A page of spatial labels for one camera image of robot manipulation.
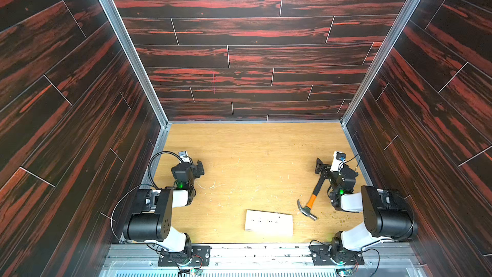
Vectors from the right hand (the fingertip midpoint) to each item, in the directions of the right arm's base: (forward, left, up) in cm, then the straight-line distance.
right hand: (332, 159), depth 92 cm
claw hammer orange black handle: (-23, +14, -8) cm, 28 cm away
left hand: (-3, +70, -2) cm, 70 cm away
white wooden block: (-30, +32, -5) cm, 44 cm away
